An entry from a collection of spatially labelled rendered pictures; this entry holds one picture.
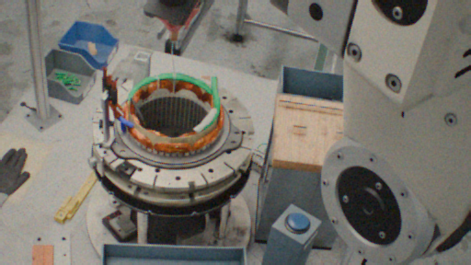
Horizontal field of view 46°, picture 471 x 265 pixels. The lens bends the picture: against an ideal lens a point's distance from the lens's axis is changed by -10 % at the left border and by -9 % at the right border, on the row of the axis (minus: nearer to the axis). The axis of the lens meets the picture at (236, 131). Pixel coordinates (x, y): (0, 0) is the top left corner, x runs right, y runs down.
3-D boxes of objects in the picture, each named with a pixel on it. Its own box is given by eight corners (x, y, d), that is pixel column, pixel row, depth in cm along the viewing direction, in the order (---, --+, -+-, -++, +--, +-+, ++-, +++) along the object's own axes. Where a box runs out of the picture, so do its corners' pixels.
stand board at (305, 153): (274, 101, 133) (276, 93, 131) (356, 113, 134) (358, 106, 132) (271, 167, 119) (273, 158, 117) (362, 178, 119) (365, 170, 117)
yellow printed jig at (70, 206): (98, 162, 149) (97, 153, 146) (109, 167, 148) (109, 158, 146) (53, 221, 133) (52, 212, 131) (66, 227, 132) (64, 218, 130)
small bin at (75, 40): (120, 47, 184) (120, 28, 179) (103, 73, 174) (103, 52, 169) (76, 38, 186) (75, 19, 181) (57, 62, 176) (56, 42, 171)
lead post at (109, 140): (101, 146, 109) (99, 99, 101) (108, 138, 111) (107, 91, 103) (109, 150, 109) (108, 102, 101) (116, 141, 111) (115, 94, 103)
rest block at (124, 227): (123, 216, 133) (123, 210, 131) (137, 232, 130) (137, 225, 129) (109, 224, 131) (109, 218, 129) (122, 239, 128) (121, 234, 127)
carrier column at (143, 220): (140, 251, 128) (139, 191, 114) (151, 254, 128) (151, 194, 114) (137, 259, 126) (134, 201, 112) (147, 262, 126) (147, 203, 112)
